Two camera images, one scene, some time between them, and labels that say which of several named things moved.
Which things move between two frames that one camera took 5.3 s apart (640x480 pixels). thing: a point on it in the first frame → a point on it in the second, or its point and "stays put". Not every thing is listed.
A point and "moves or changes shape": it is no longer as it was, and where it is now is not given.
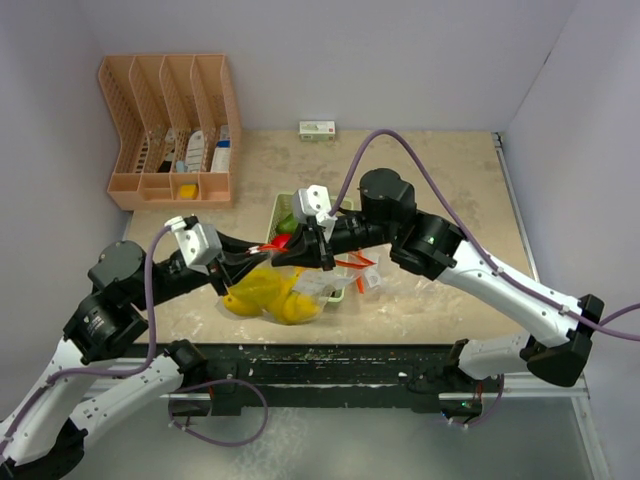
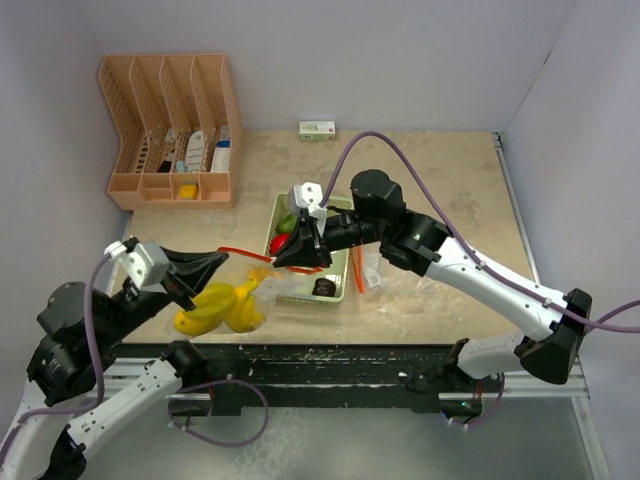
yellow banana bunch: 292,307 → 236,307
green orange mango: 287,225 stays put
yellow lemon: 255,293 → 194,325
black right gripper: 309,250 stays put
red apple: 281,240 stays put
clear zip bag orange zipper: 293,295 moves or changes shape
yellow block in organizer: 188,190 stays put
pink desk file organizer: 178,125 stays put
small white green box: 317,130 stays put
